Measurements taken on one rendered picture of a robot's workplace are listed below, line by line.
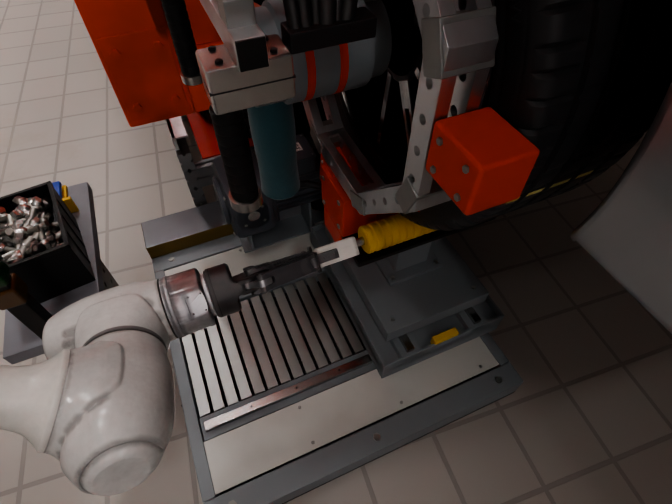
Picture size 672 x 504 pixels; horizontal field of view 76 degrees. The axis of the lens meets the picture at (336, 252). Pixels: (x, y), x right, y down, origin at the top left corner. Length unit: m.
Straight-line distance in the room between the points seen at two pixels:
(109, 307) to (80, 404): 0.16
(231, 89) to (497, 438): 1.07
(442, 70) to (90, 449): 0.49
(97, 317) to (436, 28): 0.51
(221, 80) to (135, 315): 0.31
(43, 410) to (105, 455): 0.08
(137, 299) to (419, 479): 0.83
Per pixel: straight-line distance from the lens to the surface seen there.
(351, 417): 1.14
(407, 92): 0.76
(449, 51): 0.47
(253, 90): 0.48
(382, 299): 1.11
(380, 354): 1.13
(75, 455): 0.49
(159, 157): 1.99
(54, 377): 0.51
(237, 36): 0.44
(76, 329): 0.63
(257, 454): 1.13
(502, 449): 1.27
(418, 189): 0.57
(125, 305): 0.61
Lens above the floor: 1.16
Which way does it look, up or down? 52 degrees down
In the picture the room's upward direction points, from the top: straight up
